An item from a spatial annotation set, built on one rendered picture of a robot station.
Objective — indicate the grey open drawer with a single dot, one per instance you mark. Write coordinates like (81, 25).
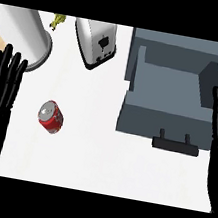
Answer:
(167, 104)

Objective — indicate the silver toaster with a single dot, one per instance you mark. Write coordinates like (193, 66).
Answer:
(96, 43)

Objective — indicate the grey cabinet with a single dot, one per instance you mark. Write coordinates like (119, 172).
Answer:
(188, 52)

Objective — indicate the white cylindrical appliance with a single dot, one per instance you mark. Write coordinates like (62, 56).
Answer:
(21, 33)

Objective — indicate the red soda can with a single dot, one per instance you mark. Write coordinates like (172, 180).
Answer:
(51, 116)

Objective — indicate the yellow-green plant sprig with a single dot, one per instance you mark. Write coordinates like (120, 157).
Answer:
(57, 20)

